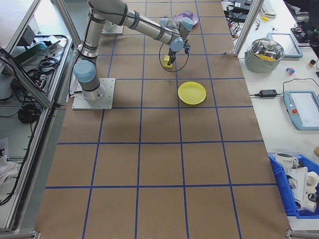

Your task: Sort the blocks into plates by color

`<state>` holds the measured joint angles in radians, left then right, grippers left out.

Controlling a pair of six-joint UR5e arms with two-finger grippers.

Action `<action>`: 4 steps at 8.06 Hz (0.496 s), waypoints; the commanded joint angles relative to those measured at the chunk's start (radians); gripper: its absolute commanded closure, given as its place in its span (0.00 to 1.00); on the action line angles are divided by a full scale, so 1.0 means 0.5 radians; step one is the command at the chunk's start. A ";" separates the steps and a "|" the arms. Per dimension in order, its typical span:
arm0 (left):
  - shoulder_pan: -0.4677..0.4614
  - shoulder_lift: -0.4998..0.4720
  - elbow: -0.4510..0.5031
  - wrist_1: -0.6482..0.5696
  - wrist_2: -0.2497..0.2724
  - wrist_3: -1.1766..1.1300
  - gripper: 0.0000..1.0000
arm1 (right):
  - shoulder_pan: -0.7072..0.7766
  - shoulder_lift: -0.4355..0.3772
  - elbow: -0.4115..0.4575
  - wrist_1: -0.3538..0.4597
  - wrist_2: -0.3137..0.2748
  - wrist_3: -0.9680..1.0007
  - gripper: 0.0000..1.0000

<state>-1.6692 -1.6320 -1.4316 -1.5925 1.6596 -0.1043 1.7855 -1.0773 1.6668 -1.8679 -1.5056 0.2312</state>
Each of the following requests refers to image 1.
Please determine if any crumpled white cloth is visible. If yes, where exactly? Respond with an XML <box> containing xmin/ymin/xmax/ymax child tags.
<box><xmin>0</xmin><ymin>154</ymin><xmax>19</xmax><ymax>191</ymax></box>

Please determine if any power strip with red switches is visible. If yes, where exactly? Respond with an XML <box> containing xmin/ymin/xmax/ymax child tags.
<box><xmin>229</xmin><ymin>21</ymin><xmax>244</xmax><ymax>39</ymax></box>

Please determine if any person in dark clothes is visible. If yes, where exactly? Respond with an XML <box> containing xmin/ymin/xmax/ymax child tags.
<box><xmin>284</xmin><ymin>0</ymin><xmax>319</xmax><ymax>47</ymax></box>

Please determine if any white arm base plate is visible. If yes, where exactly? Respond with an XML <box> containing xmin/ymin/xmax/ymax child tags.
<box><xmin>72</xmin><ymin>78</ymin><xmax>116</xmax><ymax>110</ymax></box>
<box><xmin>101</xmin><ymin>23</ymin><xmax>125</xmax><ymax>35</ymax></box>

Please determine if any stainless steel cooking pot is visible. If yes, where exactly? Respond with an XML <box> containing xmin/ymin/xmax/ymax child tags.
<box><xmin>244</xmin><ymin>37</ymin><xmax>285</xmax><ymax>73</ymax></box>

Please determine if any blue grey teach pendant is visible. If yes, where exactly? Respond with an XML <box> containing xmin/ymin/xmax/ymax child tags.
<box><xmin>266</xmin><ymin>32</ymin><xmax>304</xmax><ymax>58</ymax></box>
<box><xmin>283</xmin><ymin>90</ymin><xmax>319</xmax><ymax>130</ymax></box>

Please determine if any aluminium table edge rail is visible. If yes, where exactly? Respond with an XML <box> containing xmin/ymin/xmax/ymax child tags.
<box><xmin>0</xmin><ymin>230</ymin><xmax>40</xmax><ymax>239</ymax></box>
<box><xmin>285</xmin><ymin>230</ymin><xmax>319</xmax><ymax>239</ymax></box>

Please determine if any glass pot lid with knob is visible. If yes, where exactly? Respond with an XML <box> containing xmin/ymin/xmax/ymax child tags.
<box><xmin>250</xmin><ymin>37</ymin><xmax>285</xmax><ymax>62</ymax></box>

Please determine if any black power brick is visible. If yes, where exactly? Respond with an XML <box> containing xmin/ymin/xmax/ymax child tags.
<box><xmin>234</xmin><ymin>12</ymin><xmax>250</xmax><ymax>22</ymax></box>

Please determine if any green flat board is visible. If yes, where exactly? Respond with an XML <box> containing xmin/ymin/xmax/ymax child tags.
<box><xmin>14</xmin><ymin>41</ymin><xmax>62</xmax><ymax>67</ymax></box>

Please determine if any V-shaped metal bar frame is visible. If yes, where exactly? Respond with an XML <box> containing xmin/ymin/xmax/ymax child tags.
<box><xmin>0</xmin><ymin>0</ymin><xmax>84</xmax><ymax>234</ymax></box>

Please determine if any black box with white label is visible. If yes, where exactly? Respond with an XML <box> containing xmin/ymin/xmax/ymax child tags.
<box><xmin>233</xmin><ymin>0</ymin><xmax>252</xmax><ymax>12</ymax></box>

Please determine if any light purple round plate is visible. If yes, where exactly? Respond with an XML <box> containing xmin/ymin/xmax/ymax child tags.
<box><xmin>174</xmin><ymin>10</ymin><xmax>199</xmax><ymax>27</ymax></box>

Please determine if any white printed mug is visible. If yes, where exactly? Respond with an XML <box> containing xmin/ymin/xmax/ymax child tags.
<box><xmin>275</xmin><ymin>152</ymin><xmax>299</xmax><ymax>170</ymax></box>

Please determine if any white pipe fitting assembly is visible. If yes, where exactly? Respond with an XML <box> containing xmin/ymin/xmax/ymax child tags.
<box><xmin>286</xmin><ymin>166</ymin><xmax>319</xmax><ymax>213</ymax></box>

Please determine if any yellow round plate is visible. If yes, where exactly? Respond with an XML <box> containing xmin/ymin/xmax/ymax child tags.
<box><xmin>177</xmin><ymin>81</ymin><xmax>207</xmax><ymax>106</ymax></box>

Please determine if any black power adapter with cord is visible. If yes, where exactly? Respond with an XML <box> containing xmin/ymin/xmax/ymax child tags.
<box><xmin>250</xmin><ymin>78</ymin><xmax>319</xmax><ymax>99</ymax></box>

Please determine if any yellow foam cube block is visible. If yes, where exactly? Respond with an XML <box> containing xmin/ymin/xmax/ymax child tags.
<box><xmin>163</xmin><ymin>55</ymin><xmax>174</xmax><ymax>69</ymax></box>

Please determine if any aluminium profile post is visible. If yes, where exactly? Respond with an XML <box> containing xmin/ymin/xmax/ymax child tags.
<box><xmin>233</xmin><ymin>0</ymin><xmax>265</xmax><ymax>58</ymax></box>

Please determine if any blue plastic storage bin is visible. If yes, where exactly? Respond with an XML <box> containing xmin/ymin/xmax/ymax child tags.
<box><xmin>268</xmin><ymin>153</ymin><xmax>319</xmax><ymax>219</ymax></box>

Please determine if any white keyboard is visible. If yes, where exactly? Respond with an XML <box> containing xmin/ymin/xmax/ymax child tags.
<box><xmin>260</xmin><ymin>0</ymin><xmax>277</xmax><ymax>18</ymax></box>

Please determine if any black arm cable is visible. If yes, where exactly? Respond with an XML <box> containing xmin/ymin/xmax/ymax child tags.
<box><xmin>159</xmin><ymin>43</ymin><xmax>191</xmax><ymax>74</ymax></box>

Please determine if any coiled black cable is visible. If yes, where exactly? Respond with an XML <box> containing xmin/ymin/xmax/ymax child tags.
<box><xmin>17</xmin><ymin>103</ymin><xmax>42</xmax><ymax>124</ymax></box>

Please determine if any black box with grey side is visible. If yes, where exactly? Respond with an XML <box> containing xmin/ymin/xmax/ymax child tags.
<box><xmin>16</xmin><ymin>24</ymin><xmax>38</xmax><ymax>48</ymax></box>

